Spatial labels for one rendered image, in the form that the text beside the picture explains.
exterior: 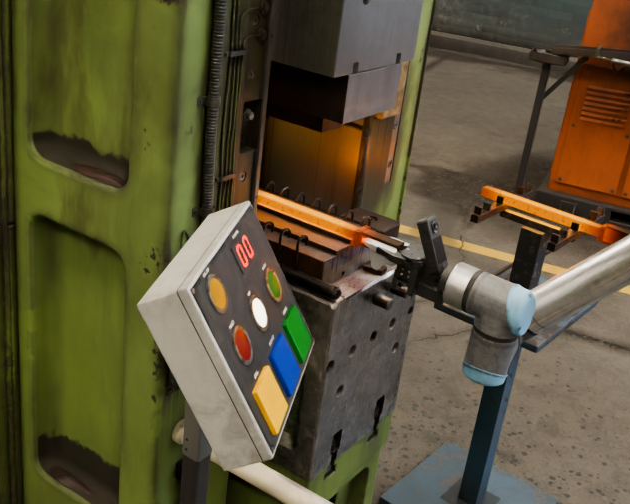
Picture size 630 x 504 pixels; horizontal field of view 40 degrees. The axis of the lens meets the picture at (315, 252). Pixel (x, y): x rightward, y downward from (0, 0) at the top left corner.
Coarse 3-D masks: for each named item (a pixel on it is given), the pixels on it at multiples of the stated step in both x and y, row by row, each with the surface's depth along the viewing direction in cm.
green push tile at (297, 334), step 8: (288, 312) 144; (296, 312) 146; (288, 320) 141; (296, 320) 144; (288, 328) 140; (296, 328) 143; (304, 328) 147; (288, 336) 140; (296, 336) 142; (304, 336) 146; (296, 344) 141; (304, 344) 144; (296, 352) 141; (304, 352) 143; (304, 360) 142
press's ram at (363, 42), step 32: (288, 0) 158; (320, 0) 155; (352, 0) 154; (384, 0) 163; (416, 0) 173; (288, 32) 160; (320, 32) 156; (352, 32) 157; (384, 32) 167; (416, 32) 177; (288, 64) 163; (320, 64) 158; (352, 64) 161; (384, 64) 171
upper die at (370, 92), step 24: (288, 72) 169; (312, 72) 166; (360, 72) 165; (384, 72) 172; (288, 96) 171; (312, 96) 168; (336, 96) 164; (360, 96) 167; (384, 96) 175; (336, 120) 166
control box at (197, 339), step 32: (224, 224) 135; (256, 224) 143; (192, 256) 126; (224, 256) 127; (256, 256) 139; (160, 288) 118; (192, 288) 114; (224, 288) 123; (256, 288) 135; (288, 288) 148; (160, 320) 116; (192, 320) 115; (224, 320) 121; (256, 320) 130; (192, 352) 117; (224, 352) 118; (256, 352) 127; (192, 384) 119; (224, 384) 118; (224, 416) 120; (256, 416) 121; (224, 448) 122; (256, 448) 121
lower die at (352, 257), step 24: (264, 216) 193; (288, 216) 192; (336, 216) 197; (288, 240) 185; (312, 240) 184; (336, 240) 185; (288, 264) 183; (312, 264) 179; (336, 264) 182; (360, 264) 192
